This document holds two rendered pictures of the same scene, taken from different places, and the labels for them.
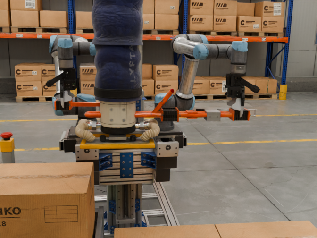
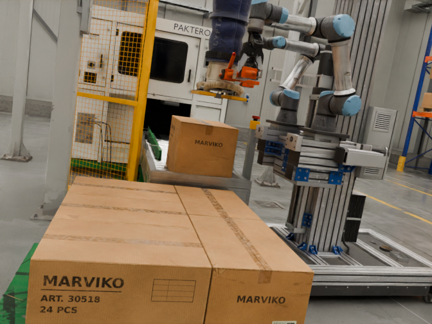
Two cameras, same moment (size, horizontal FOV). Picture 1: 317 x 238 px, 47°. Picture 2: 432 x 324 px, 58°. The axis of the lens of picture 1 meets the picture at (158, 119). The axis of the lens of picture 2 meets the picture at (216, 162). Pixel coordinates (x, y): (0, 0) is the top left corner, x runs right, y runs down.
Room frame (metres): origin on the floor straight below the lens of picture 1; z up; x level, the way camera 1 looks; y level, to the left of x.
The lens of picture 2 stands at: (1.43, -2.28, 1.12)
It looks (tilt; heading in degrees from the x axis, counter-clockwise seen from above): 9 degrees down; 82
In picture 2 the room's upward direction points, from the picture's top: 9 degrees clockwise
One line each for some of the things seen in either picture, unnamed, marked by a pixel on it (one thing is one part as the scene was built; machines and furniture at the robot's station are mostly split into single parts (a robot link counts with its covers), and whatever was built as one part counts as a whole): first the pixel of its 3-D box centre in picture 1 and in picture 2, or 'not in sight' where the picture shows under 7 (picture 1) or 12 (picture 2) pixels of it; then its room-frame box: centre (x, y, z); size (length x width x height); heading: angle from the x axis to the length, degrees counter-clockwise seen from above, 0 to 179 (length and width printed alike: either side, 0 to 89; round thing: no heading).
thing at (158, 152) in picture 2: not in sight; (150, 141); (1.28, 1.79, 0.60); 1.60 x 0.10 x 0.09; 96
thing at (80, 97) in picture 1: (85, 104); (289, 99); (2.26, 0.46, 1.20); 0.13 x 0.12 x 0.14; 107
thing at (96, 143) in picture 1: (117, 140); (203, 90); (1.62, 0.19, 1.16); 0.34 x 0.10 x 0.05; 95
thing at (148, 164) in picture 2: not in sight; (144, 156); (1.26, 1.43, 0.50); 2.31 x 0.05 x 0.19; 96
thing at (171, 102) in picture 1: (164, 103); (329, 102); (2.35, -0.04, 1.20); 0.13 x 0.12 x 0.14; 110
